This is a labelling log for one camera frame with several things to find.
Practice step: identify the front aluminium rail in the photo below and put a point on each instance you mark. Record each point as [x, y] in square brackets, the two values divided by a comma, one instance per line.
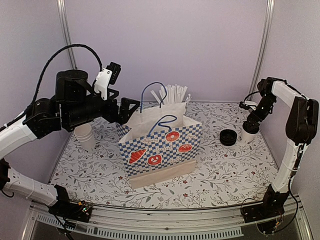
[123, 223]

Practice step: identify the floral table mat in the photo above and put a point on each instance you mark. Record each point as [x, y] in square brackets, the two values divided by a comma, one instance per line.
[223, 176]

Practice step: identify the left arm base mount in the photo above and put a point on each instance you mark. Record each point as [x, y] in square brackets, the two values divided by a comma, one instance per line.
[80, 211]

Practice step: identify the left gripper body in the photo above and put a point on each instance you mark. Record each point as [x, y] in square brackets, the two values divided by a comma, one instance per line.
[81, 112]

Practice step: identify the black plastic cup lid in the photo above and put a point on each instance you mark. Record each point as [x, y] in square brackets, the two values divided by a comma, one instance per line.
[249, 131]

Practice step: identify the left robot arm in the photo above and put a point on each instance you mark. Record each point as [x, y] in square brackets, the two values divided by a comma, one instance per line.
[42, 118]

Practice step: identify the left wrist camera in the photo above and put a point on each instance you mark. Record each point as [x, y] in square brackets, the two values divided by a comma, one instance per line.
[106, 77]

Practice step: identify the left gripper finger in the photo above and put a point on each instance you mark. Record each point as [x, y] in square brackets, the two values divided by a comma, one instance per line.
[112, 94]
[127, 108]

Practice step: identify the aluminium frame post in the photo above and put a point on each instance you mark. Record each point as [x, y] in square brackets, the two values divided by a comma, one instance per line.
[62, 13]
[267, 25]

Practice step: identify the bundle of white wrapped straws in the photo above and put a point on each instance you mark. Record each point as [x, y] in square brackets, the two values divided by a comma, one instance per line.
[172, 94]

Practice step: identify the checkered paper takeout bag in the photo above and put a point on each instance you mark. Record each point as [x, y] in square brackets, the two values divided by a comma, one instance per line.
[158, 143]

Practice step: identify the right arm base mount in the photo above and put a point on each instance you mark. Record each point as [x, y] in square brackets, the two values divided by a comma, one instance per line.
[262, 212]

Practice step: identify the stack of white paper cups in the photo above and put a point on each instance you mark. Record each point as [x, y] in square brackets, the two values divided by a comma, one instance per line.
[85, 135]

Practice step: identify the stack of black lids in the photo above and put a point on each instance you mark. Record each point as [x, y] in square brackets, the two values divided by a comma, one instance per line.
[228, 137]

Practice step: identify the right aluminium frame post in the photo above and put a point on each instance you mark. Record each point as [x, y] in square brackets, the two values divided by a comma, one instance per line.
[267, 25]

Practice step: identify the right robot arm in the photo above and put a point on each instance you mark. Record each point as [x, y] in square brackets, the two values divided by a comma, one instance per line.
[300, 129]

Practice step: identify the left aluminium frame post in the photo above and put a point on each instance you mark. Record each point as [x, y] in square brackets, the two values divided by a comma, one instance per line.
[62, 13]

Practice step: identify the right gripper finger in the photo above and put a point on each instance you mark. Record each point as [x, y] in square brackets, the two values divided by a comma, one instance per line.
[246, 126]
[255, 128]

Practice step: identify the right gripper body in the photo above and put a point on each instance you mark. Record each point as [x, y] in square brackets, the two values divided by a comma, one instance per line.
[267, 101]

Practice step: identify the white paper coffee cup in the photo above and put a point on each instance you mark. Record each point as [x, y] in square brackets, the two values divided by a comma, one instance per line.
[246, 138]

